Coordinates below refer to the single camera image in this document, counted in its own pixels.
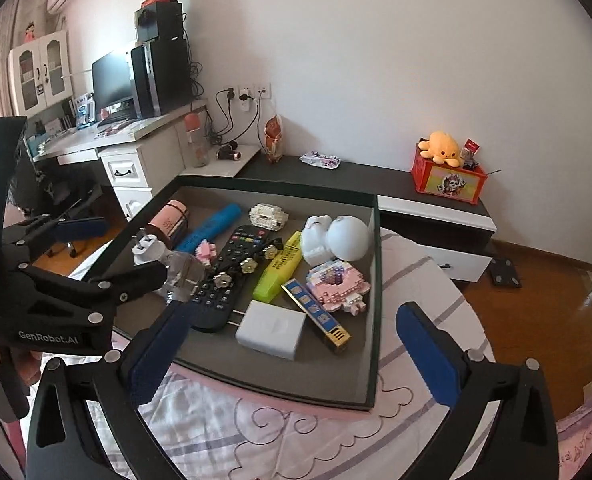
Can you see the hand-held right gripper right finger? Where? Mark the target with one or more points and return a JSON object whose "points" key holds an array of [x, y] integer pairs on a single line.
{"points": [[426, 355]]}

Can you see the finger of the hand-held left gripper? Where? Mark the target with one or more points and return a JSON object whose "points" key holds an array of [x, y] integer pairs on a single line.
{"points": [[126, 285], [81, 227]]}

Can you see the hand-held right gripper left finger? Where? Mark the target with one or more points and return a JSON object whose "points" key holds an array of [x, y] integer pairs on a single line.
{"points": [[158, 350]]}

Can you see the white plug adapter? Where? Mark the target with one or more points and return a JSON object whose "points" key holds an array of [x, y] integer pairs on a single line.
{"points": [[148, 250]]}

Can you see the clear glass bottle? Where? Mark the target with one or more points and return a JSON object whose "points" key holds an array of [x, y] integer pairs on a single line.
{"points": [[183, 275]]}

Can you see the rose gold cylinder cup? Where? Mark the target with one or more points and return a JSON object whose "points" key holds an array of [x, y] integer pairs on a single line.
{"points": [[171, 220]]}

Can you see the black remote control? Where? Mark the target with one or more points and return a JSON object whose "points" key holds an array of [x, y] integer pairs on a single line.
{"points": [[226, 305]]}

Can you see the small pink block toy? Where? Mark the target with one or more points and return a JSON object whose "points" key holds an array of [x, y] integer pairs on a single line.
{"points": [[207, 252]]}

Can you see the small flower charm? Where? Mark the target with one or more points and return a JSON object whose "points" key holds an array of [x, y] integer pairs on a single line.
{"points": [[222, 280], [248, 265], [271, 249]]}

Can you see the blue tube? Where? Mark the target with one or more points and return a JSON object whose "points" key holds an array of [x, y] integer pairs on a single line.
{"points": [[211, 227]]}

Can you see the white charger block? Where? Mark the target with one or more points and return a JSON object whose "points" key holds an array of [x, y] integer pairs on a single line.
{"points": [[271, 330]]}

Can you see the blue and gold box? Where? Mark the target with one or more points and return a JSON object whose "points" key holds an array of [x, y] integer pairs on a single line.
{"points": [[316, 315]]}

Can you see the pink box with green rim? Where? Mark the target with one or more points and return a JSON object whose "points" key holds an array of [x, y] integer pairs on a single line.
{"points": [[276, 380]]}

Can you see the yellow highlighter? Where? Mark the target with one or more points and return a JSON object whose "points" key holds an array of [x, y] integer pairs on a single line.
{"points": [[276, 270]]}

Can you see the white block toy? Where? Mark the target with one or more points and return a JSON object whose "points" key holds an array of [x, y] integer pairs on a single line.
{"points": [[270, 216]]}

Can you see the person's left hand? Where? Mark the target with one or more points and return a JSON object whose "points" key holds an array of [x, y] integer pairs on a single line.
{"points": [[30, 367]]}

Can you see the black office chair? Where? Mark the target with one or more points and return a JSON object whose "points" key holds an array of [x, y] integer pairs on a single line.
{"points": [[61, 195]]}

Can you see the white desk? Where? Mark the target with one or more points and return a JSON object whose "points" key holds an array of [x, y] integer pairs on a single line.
{"points": [[141, 165]]}

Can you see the black floor scale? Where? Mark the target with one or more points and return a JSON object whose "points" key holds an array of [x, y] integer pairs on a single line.
{"points": [[506, 271]]}

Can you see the blue and white box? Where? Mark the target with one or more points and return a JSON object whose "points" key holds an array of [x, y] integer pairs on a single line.
{"points": [[85, 110]]}

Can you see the black keyboard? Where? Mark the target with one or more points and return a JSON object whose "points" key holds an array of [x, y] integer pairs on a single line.
{"points": [[118, 116]]}

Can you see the black and white low cabinet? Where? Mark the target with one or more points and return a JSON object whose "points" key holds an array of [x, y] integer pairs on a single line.
{"points": [[426, 220]]}

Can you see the bottle with orange cap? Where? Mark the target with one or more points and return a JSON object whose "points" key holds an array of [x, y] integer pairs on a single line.
{"points": [[197, 142]]}

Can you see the striped white blanket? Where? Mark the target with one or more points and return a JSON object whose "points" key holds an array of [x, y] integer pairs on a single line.
{"points": [[276, 440]]}

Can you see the black monitor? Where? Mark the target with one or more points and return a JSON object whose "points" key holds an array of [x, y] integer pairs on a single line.
{"points": [[111, 82]]}

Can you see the white glass door cabinet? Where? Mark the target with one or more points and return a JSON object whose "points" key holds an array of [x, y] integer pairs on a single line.
{"points": [[41, 75]]}

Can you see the dark hair roller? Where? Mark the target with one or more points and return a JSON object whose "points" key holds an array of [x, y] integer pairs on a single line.
{"points": [[228, 151]]}

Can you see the black computer tower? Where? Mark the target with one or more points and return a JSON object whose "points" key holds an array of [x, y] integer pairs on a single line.
{"points": [[163, 77]]}

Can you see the red storage box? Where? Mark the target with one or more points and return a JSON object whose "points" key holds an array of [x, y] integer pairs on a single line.
{"points": [[451, 182]]}

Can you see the pink quilt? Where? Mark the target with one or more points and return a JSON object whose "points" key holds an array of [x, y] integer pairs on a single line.
{"points": [[586, 435]]}

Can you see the beige curtain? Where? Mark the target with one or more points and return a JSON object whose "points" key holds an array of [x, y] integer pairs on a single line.
{"points": [[6, 50]]}

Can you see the pink doll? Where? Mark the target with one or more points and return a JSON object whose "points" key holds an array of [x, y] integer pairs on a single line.
{"points": [[31, 32]]}

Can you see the small toys in red box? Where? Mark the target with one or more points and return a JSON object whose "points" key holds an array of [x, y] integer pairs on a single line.
{"points": [[470, 152]]}

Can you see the yellow octopus plush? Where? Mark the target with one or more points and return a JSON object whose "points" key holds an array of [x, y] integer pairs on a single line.
{"points": [[441, 147]]}

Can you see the orange snack bag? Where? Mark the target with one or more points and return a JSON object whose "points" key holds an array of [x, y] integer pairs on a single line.
{"points": [[274, 137]]}

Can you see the black box on tower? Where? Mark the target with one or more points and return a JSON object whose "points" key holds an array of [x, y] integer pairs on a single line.
{"points": [[161, 22]]}

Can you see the white printed packet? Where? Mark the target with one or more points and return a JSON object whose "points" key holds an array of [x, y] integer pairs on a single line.
{"points": [[320, 159]]}

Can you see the white wall outlets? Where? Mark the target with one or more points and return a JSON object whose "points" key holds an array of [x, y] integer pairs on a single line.
{"points": [[253, 95]]}

